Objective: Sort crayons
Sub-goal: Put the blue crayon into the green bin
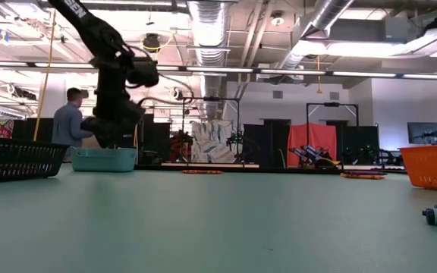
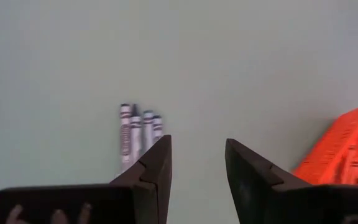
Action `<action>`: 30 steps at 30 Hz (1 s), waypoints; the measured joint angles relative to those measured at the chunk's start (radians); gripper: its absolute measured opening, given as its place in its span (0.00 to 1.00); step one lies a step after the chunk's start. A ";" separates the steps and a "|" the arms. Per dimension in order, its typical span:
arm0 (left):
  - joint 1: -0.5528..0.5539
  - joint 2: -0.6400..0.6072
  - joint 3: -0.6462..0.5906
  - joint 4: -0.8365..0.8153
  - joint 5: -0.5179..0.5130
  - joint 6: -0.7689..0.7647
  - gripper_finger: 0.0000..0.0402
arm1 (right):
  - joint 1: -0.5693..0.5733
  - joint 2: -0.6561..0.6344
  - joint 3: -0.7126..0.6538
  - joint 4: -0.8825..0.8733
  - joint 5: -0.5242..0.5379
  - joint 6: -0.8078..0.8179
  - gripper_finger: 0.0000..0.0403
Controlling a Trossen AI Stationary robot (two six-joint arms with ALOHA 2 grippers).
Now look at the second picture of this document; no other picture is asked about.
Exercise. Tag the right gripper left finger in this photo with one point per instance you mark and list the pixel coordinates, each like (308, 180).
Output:
(89, 205)

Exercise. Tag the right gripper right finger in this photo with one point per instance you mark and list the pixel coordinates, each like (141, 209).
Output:
(275, 205)

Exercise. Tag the orange mesh basket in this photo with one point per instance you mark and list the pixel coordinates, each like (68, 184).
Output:
(346, 149)

